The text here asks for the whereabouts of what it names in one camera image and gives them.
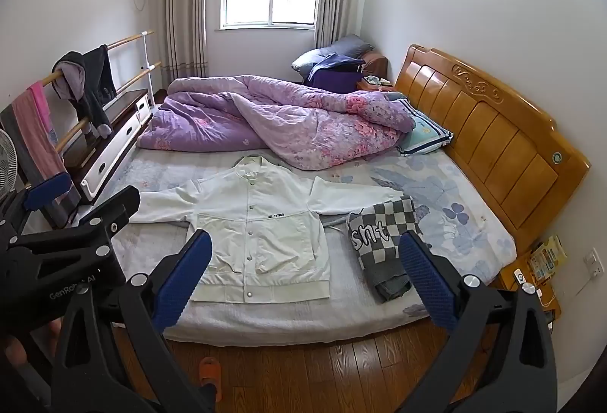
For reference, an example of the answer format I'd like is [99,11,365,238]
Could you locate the white snap-button jacket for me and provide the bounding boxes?
[127,155,406,304]

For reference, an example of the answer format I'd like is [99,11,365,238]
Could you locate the dark hoodie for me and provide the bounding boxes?
[52,44,117,139]

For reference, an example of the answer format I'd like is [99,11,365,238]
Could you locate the orange slipper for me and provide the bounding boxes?
[197,357,223,390]

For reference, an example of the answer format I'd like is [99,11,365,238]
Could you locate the grey blue pillow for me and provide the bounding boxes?
[291,35,375,72]

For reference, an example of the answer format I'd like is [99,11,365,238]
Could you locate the white wall socket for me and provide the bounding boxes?
[584,248,605,275]

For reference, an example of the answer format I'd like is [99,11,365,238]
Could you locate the teal striped pillow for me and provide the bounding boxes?
[396,97,454,156]

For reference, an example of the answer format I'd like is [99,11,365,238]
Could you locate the purple floral quilt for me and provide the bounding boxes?
[137,74,415,171]

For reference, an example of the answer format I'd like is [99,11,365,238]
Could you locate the dark purple blanket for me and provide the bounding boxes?
[308,55,366,91]

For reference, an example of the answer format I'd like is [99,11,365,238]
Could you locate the brown chair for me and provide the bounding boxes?
[363,52,390,79]

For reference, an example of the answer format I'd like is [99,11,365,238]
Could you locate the yellow packet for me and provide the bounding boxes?
[528,235,567,281]

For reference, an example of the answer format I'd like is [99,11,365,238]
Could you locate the pink towel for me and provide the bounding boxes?
[12,81,79,210]

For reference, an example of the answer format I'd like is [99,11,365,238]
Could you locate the wooden bed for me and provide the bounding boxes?
[109,44,591,347]

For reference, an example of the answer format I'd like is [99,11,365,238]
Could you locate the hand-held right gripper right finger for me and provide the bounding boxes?
[397,231,559,413]

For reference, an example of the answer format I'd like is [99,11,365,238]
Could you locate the white standing fan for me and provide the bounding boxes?
[0,129,19,200]

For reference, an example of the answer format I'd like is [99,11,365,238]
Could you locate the white drawer cabinet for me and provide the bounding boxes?
[78,89,153,205]

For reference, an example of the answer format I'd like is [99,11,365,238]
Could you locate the wooden barre rack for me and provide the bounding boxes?
[40,30,162,158]

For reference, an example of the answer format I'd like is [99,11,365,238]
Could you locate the wooden nightstand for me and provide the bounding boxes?
[355,76,396,94]
[498,252,563,323]

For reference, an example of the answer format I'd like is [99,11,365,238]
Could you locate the person's left hand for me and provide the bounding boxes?
[0,316,64,369]

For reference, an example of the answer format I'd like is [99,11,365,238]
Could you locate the person's leg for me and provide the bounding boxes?
[199,383,221,413]

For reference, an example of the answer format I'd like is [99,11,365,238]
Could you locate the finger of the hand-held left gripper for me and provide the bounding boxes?
[19,172,72,214]
[9,185,142,262]

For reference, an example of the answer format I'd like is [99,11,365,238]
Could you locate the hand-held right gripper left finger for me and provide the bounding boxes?
[50,229,214,413]

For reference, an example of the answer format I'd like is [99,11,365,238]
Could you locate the grey white checkered sweater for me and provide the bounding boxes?
[348,196,425,304]

